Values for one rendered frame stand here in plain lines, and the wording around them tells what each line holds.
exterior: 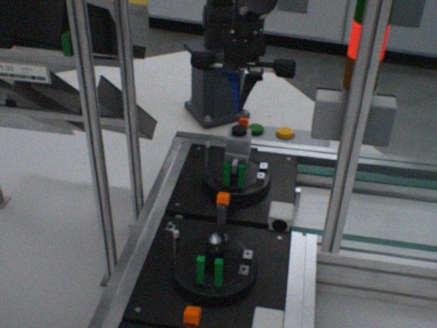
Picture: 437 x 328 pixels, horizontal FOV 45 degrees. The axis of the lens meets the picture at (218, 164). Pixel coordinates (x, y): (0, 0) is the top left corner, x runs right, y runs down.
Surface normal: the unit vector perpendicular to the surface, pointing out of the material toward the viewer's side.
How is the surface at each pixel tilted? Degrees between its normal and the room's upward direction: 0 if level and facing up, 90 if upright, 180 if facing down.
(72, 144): 0
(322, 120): 90
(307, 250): 0
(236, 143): 90
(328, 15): 90
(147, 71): 0
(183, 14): 90
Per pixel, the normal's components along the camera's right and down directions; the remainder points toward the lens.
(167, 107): 0.02, -0.82
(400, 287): -0.17, 0.56
